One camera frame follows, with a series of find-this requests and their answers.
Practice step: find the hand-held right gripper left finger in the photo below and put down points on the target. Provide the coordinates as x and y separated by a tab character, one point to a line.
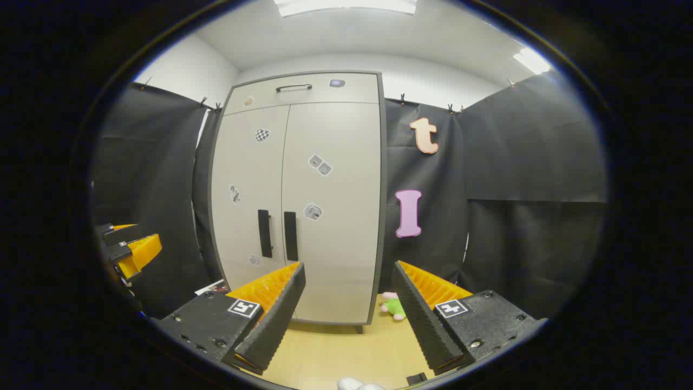
275	325

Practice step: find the long ceiling light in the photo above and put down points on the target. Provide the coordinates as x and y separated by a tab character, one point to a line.
346	5

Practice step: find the grey double-door shoe cabinet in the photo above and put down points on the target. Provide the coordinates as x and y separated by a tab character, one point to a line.
383	216

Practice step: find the light grey shoe cabinet door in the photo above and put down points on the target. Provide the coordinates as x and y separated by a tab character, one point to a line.
341	260
243	162

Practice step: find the green pink plush toy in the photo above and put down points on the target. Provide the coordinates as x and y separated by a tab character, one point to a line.
395	307

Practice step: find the light grey cabinet drawer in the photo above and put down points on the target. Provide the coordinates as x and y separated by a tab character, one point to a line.
325	96

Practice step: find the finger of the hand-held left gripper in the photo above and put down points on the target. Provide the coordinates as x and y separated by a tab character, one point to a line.
142	252
122	234

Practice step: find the small white booklet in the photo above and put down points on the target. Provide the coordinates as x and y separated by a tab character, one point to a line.
212	287

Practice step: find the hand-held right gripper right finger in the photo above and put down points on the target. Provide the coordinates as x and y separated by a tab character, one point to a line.
423	325

